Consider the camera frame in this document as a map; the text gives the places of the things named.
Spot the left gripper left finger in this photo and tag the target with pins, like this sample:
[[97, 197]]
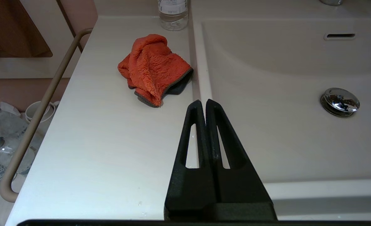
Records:
[[188, 191]]

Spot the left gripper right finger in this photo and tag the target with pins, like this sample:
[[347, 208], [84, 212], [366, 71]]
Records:
[[242, 188]]

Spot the orange microfibre cloth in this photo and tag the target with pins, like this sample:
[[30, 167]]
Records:
[[154, 66]]

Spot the white sink basin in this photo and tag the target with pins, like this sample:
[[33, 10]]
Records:
[[282, 131]]

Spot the chrome faucet body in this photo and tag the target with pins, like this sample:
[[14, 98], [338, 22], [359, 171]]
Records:
[[330, 2]]

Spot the chrome drain stopper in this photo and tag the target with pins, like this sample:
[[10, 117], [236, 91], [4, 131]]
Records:
[[340, 101]]

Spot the white paper cup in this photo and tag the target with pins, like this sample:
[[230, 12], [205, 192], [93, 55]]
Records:
[[39, 110]]

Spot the empty clear plastic bottle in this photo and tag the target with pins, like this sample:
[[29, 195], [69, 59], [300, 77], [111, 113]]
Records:
[[173, 15]]

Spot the brown leather wall pocket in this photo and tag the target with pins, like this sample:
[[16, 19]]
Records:
[[13, 28]]

